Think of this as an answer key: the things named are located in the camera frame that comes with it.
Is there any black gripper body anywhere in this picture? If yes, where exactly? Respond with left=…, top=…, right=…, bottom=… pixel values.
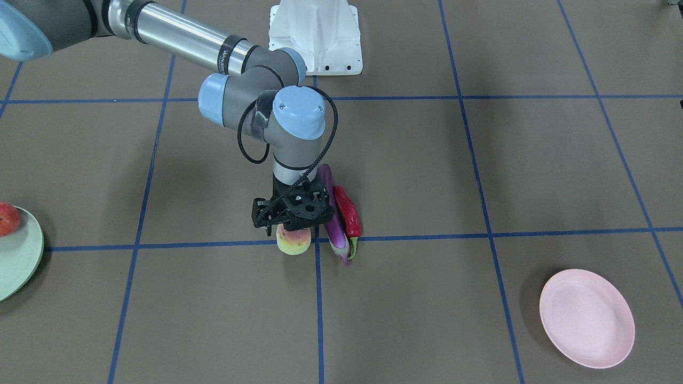
left=270, top=175, right=335, bottom=231

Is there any yellow green peach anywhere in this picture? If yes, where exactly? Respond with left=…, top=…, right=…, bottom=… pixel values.
left=276, top=223, right=312, bottom=255

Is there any purple eggplant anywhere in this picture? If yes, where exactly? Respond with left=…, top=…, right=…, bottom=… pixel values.
left=317, top=164, right=351, bottom=267

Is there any red chili pepper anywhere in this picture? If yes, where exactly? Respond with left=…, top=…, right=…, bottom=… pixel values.
left=332, top=185, right=362, bottom=261

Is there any pink plate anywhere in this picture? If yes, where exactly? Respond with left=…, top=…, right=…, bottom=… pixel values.
left=538, top=268, right=635, bottom=369

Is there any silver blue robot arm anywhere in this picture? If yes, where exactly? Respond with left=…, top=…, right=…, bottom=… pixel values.
left=2, top=1, right=338, bottom=231

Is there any green plate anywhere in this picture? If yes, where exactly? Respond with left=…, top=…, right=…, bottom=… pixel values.
left=1, top=206, right=45, bottom=301

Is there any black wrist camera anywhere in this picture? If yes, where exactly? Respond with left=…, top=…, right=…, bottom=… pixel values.
left=251, top=198, right=273, bottom=229

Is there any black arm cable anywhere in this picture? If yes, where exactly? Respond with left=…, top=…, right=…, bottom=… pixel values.
left=236, top=85, right=339, bottom=225

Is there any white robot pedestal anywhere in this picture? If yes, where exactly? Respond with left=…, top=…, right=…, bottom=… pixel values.
left=268, top=1, right=363, bottom=76

